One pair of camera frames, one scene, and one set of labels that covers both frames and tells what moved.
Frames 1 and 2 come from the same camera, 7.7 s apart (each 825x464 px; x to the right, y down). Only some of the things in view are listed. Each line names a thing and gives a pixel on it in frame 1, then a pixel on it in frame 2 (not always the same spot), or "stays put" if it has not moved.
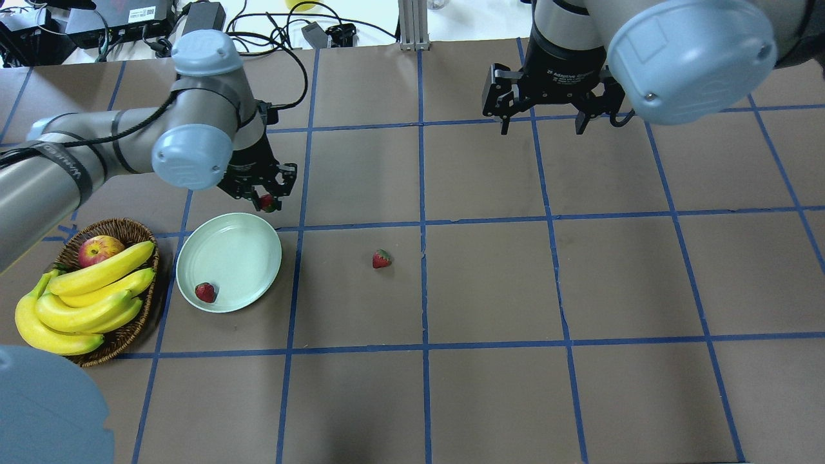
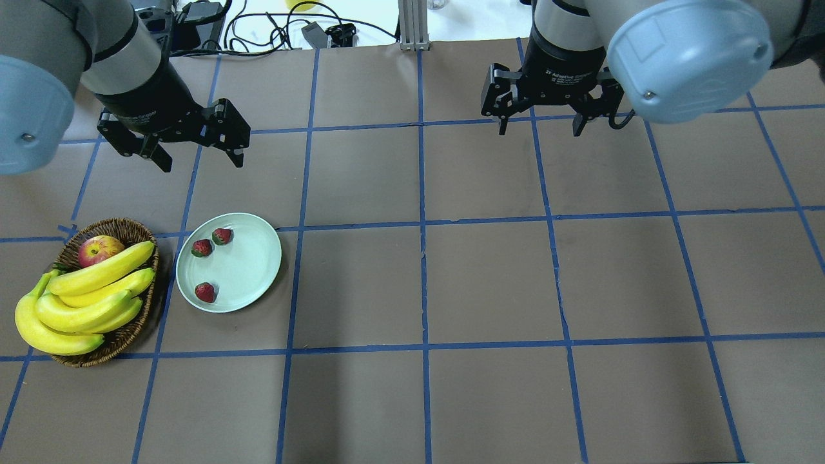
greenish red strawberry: [267, 203] to [202, 248]
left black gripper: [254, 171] to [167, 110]
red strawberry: [205, 292] stays put
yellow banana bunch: [69, 313] stays put
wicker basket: [132, 234] stays put
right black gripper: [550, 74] stays put
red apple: [98, 248] stays put
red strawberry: [381, 258] to [222, 236]
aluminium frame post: [413, 15] stays put
